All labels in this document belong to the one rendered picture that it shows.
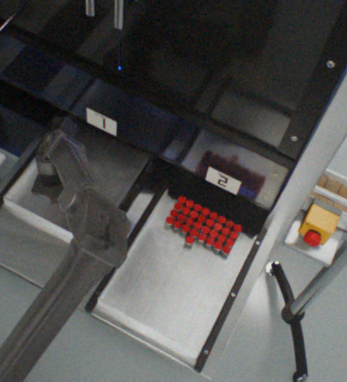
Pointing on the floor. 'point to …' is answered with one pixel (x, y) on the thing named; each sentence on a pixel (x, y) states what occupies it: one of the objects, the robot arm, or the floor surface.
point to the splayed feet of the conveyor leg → (291, 322)
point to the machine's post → (320, 147)
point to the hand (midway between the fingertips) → (54, 194)
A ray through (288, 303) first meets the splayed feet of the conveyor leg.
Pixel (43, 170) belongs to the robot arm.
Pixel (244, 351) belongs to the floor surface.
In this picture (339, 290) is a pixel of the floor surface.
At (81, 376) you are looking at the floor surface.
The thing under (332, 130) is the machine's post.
